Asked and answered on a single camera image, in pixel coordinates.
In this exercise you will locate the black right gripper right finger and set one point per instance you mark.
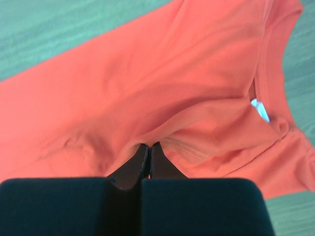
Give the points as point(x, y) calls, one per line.
point(173, 205)

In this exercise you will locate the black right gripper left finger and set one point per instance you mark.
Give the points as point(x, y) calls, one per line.
point(83, 206)

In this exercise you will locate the orange t-shirt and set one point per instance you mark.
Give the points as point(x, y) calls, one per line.
point(202, 77)

